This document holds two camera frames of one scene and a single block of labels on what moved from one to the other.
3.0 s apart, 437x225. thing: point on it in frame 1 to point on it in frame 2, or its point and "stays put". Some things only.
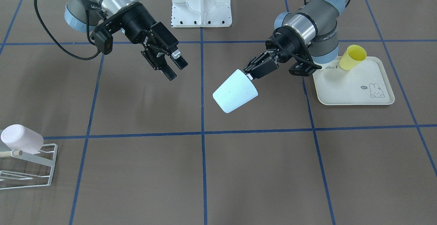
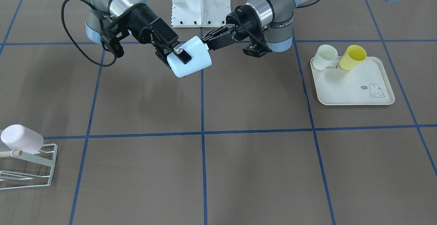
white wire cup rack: [18, 154] stays put
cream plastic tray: [367, 83] stays put
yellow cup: [355, 54] stays put
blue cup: [236, 89] to [200, 58]
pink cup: [15, 136] stays put
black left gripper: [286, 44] to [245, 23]
